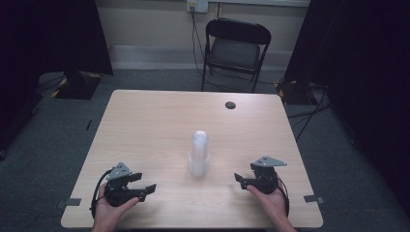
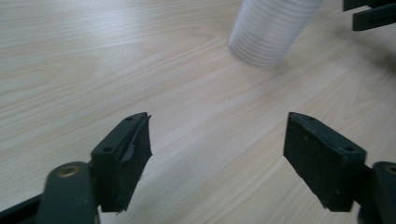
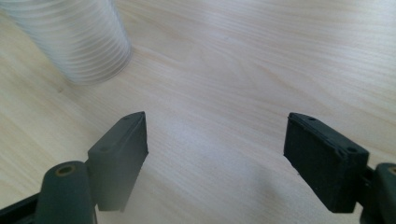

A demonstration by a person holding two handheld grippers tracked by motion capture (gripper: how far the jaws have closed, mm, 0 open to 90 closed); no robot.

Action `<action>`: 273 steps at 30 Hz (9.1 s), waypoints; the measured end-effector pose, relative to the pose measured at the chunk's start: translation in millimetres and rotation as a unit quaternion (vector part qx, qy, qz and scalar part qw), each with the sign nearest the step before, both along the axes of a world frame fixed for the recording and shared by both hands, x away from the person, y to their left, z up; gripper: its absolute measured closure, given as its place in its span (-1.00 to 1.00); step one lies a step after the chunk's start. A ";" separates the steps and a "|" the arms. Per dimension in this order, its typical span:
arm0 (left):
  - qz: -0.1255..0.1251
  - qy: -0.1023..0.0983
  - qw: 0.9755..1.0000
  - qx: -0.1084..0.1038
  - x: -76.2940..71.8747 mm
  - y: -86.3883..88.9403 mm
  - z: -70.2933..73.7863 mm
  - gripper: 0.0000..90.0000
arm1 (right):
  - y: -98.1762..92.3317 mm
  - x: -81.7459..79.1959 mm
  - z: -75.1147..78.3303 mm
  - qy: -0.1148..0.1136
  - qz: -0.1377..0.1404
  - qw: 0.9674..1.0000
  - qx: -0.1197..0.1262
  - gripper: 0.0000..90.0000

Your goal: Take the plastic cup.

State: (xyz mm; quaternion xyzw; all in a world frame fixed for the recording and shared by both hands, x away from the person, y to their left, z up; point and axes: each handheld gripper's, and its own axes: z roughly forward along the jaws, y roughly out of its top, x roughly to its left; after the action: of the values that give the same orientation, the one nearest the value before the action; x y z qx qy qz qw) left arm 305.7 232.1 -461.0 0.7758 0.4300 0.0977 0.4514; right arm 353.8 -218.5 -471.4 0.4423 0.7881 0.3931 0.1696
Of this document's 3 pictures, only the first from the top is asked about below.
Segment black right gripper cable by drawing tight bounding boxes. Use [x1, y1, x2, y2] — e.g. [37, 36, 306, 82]
[275, 174, 291, 218]

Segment dark curtain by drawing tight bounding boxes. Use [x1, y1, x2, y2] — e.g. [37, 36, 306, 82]
[0, 0, 114, 153]
[282, 0, 410, 207]

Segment black stand base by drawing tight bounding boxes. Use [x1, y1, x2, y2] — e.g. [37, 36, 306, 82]
[275, 79, 312, 106]
[49, 71, 103, 101]

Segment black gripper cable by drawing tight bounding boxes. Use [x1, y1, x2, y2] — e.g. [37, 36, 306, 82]
[275, 174, 291, 218]
[89, 168, 114, 220]

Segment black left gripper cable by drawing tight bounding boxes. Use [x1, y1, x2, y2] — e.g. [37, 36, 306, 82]
[89, 168, 114, 220]

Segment black floor cables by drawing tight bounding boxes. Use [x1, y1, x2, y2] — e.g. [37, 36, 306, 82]
[285, 84, 333, 143]

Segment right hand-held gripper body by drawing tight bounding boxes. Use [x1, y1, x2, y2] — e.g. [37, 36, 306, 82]
[249, 156, 288, 195]

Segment person's left hand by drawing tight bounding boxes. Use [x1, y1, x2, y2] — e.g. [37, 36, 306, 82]
[93, 183, 140, 230]

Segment grey tape strip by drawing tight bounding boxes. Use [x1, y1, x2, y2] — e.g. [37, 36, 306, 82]
[55, 197, 82, 209]
[303, 194, 326, 205]

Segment person's right hand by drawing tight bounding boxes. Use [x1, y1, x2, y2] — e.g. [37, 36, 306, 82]
[246, 185, 290, 227]

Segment black folding chair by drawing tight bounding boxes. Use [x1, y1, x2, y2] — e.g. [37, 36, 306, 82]
[200, 17, 273, 94]

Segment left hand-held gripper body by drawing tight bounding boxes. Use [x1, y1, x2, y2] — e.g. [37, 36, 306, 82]
[103, 161, 143, 208]

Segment stack of translucent plastic cups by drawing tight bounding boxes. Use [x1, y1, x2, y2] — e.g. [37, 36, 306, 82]
[188, 130, 211, 179]

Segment white wall socket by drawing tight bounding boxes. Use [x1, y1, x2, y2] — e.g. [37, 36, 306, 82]
[186, 0, 210, 15]

